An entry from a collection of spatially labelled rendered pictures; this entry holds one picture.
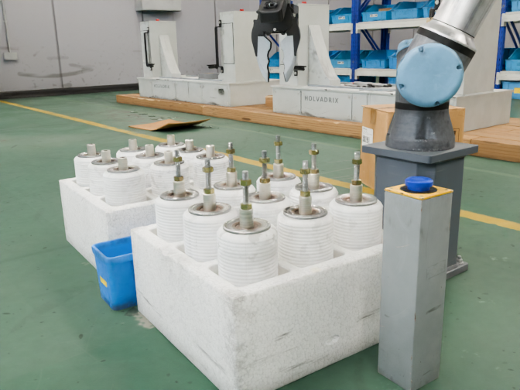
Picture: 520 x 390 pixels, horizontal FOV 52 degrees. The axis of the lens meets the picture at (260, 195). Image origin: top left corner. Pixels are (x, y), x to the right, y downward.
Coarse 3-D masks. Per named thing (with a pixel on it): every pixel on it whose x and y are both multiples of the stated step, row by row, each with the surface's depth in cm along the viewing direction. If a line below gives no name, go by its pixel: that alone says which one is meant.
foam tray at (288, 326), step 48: (144, 240) 101; (144, 288) 106; (192, 288) 86; (240, 288) 79; (288, 288) 81; (336, 288) 87; (192, 336) 90; (240, 336) 78; (288, 336) 83; (336, 336) 90; (240, 384) 80
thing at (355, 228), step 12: (336, 204) 95; (336, 216) 95; (348, 216) 93; (360, 216) 93; (372, 216) 93; (336, 228) 95; (348, 228) 94; (360, 228) 93; (372, 228) 94; (336, 240) 96; (348, 240) 94; (360, 240) 94; (372, 240) 94
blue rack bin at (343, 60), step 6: (342, 54) 697; (348, 54) 704; (360, 54) 666; (366, 54) 674; (336, 60) 679; (342, 60) 670; (348, 60) 663; (360, 60) 670; (336, 66) 681; (342, 66) 673; (348, 66) 665; (360, 66) 672
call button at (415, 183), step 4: (412, 176) 80; (416, 176) 80; (420, 176) 80; (408, 180) 78; (412, 180) 78; (416, 180) 78; (420, 180) 78; (424, 180) 78; (428, 180) 78; (432, 180) 78; (408, 184) 78; (412, 184) 77; (416, 184) 77; (420, 184) 77; (424, 184) 77; (428, 184) 77; (432, 184) 78; (408, 188) 79; (412, 188) 78; (416, 188) 78; (420, 188) 77; (424, 188) 77; (428, 188) 78
